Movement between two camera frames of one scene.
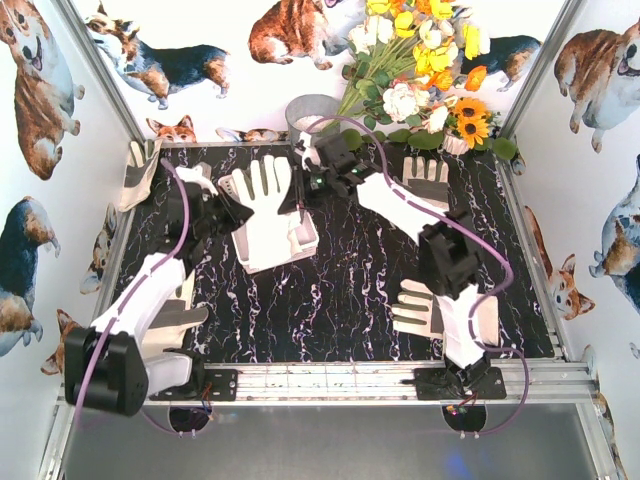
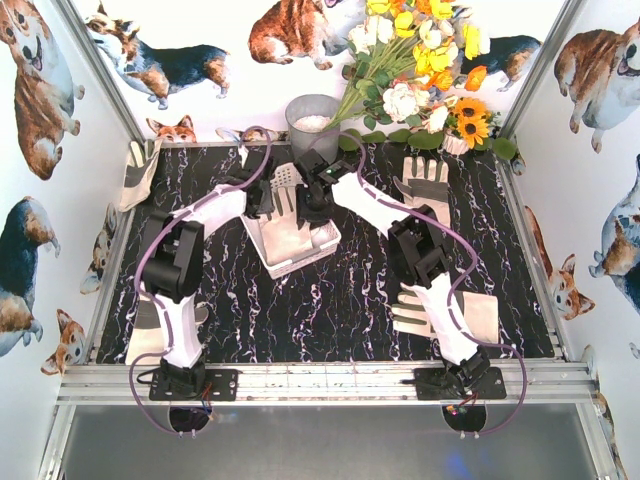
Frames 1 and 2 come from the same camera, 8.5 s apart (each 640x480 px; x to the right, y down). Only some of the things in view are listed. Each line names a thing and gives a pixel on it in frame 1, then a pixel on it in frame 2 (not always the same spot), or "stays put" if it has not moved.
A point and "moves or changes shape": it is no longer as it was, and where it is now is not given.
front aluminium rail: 379,382 stays put
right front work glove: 419,312 stays put
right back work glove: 429,180 stays put
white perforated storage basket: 303,241 → 325,236
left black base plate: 206,385 stays put
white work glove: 265,190 moves or changes shape
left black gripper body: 226,213 → 261,201
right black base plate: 436,384 stays put
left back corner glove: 139,171 stays put
